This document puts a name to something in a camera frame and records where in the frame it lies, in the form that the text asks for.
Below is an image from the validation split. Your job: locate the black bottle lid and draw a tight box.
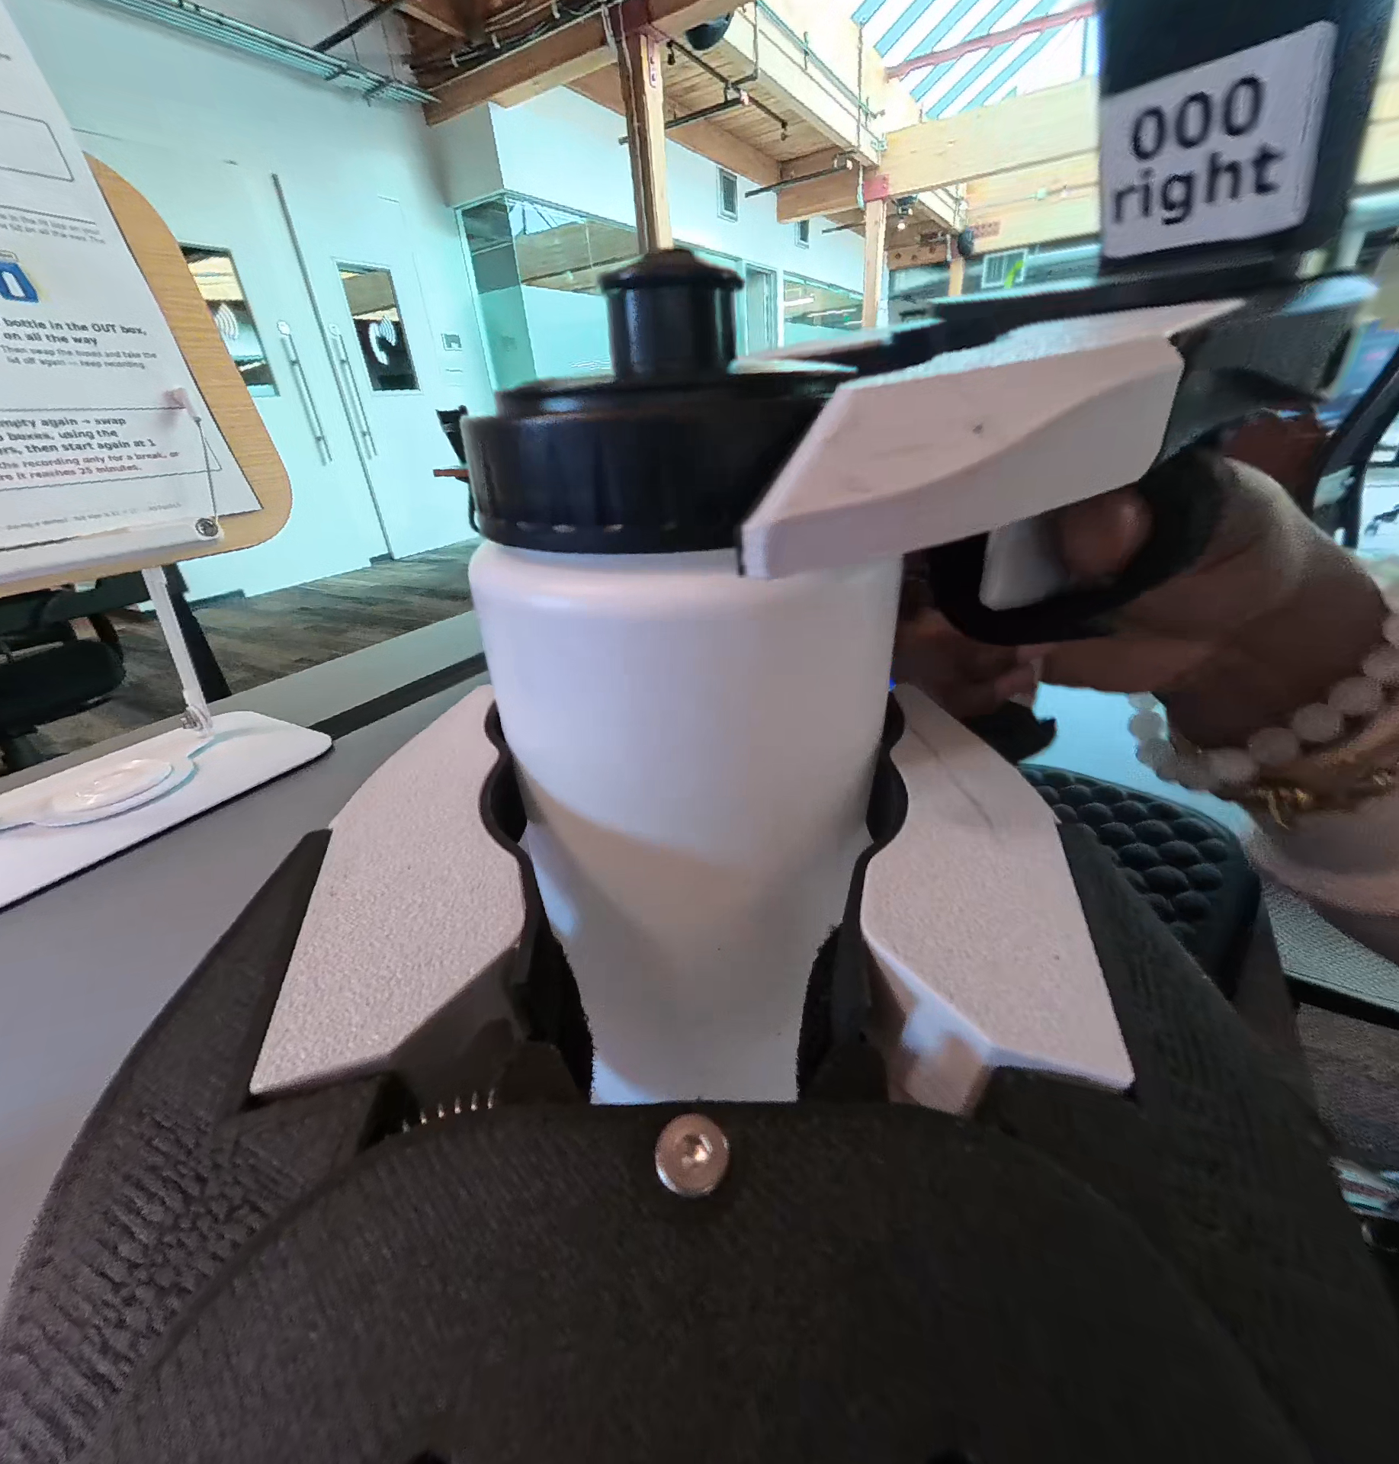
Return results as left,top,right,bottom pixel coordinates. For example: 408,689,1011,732
460,250,872,555

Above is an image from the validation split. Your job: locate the black dimpled cushion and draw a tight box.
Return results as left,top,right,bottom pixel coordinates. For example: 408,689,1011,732
1019,764,1263,998

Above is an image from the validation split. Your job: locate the white plastic bottle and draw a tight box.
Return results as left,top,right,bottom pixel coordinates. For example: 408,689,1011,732
465,537,906,1104

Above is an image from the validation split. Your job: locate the white door with window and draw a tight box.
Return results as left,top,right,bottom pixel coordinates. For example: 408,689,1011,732
329,256,437,560
177,171,346,596

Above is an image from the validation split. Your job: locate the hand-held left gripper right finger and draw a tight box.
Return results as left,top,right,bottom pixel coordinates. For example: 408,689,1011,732
795,684,1137,1116

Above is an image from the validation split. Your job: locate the person's right hand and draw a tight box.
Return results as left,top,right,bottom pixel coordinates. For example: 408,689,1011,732
895,457,1399,761

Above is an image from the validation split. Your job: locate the person's right forearm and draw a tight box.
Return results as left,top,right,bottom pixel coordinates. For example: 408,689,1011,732
1241,732,1399,916

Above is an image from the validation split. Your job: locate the white bead bracelet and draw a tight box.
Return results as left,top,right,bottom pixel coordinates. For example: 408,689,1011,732
1127,572,1399,802

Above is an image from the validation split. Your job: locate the wooden pillar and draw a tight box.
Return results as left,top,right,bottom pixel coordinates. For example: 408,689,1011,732
861,171,890,328
619,28,673,255

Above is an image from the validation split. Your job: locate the wooden sign board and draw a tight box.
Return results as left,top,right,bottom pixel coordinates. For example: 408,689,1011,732
0,153,294,596

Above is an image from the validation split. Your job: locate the gold bracelet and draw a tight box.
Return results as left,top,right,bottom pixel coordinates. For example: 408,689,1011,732
1237,714,1399,827

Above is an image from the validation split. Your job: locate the printed instruction sheet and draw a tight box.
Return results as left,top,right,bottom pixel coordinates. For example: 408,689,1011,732
0,0,262,555

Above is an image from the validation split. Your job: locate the brown office chair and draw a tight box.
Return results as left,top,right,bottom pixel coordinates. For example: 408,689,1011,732
1214,405,1341,493

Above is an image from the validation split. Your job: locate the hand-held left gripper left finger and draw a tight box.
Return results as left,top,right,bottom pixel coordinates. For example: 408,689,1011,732
246,684,594,1104

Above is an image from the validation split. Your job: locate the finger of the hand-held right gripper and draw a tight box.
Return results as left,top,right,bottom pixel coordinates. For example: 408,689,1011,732
730,299,1245,379
735,341,1184,578

